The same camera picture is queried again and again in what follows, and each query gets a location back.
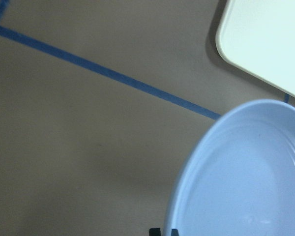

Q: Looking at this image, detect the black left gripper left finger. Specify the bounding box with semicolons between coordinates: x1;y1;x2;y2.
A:
148;228;161;236

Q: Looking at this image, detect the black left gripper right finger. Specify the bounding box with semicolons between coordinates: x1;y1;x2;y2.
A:
171;229;179;236

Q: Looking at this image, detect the light blue plate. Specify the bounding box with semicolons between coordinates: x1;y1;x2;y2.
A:
163;99;295;236

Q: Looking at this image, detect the cream plastic tray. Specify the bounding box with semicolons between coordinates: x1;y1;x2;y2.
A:
215;0;295;97

